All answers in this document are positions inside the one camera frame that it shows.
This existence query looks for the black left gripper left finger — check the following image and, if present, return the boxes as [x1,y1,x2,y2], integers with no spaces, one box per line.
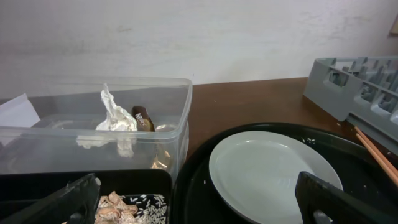
[1,174,101,224]

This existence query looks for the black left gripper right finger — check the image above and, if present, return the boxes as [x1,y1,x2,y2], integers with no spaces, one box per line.
[295,171,397,224]

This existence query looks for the food scraps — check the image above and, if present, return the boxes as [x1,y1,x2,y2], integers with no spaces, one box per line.
[94,191,169,224]

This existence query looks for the grey round plate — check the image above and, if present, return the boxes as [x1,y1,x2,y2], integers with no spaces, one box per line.
[209,131,343,223]

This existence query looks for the wooden chopstick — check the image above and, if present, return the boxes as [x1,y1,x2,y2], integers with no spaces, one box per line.
[354,126,397,176]
[356,134,397,185]

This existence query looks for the white tissue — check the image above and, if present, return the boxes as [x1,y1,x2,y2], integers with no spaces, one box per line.
[76,83,138,157]

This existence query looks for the gold foil wrapper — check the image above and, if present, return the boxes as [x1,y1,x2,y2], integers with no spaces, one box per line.
[131,106,171,170]

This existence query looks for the grey dishwasher rack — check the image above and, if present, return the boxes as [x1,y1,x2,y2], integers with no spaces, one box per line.
[304,56,397,154]

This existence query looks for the rectangular black tray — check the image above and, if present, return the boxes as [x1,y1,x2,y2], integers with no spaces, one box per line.
[0,169,174,224]

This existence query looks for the clear plastic bin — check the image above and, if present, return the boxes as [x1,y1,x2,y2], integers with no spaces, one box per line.
[1,76,193,178]

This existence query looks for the round black tray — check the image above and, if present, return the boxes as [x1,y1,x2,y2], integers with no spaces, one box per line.
[171,123,397,223]

